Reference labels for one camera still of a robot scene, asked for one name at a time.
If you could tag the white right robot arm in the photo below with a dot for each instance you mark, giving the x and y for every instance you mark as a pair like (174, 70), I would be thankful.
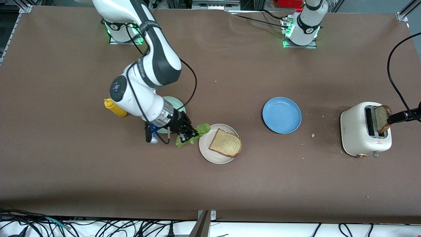
(158, 59)

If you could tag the green lettuce leaf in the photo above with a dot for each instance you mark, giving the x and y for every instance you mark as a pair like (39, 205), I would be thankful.
(204, 128)

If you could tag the aluminium frame profile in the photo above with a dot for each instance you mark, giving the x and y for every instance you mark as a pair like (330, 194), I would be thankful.
(406, 11)

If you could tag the grey power strip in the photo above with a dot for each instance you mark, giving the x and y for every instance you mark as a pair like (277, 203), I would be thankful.
(215, 4)

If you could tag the white toaster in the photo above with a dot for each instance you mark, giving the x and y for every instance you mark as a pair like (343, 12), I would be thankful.
(353, 131)

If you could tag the grey metal bracket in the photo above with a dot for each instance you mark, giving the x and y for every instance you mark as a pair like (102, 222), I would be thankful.
(202, 225)

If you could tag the beige plate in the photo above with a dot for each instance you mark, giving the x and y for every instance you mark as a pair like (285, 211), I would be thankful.
(207, 151)

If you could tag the aluminium table frame rail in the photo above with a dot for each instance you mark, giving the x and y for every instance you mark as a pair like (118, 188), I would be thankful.
(10, 36)

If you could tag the mint green plate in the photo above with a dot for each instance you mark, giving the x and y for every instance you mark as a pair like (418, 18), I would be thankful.
(176, 103)

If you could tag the brown bread slice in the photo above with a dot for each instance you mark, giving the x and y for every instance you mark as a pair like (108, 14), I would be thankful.
(381, 118)
(227, 143)

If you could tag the red box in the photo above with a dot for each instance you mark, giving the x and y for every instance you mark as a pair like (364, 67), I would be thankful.
(289, 3)

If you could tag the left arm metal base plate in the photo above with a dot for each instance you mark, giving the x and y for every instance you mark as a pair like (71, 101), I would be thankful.
(299, 46)

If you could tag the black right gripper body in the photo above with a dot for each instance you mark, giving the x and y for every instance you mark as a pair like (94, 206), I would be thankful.
(180, 122)

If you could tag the blue plate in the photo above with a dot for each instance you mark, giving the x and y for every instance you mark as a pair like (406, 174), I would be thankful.
(282, 115)

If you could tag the yellow squeeze bottle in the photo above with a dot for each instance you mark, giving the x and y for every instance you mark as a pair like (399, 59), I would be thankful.
(116, 110)

